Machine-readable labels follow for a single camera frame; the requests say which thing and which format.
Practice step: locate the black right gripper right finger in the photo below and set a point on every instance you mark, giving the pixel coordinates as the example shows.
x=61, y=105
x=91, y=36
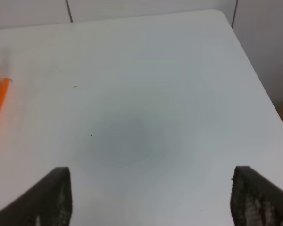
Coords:
x=255, y=201

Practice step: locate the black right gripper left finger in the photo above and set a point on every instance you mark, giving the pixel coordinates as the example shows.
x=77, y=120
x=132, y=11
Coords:
x=48, y=203

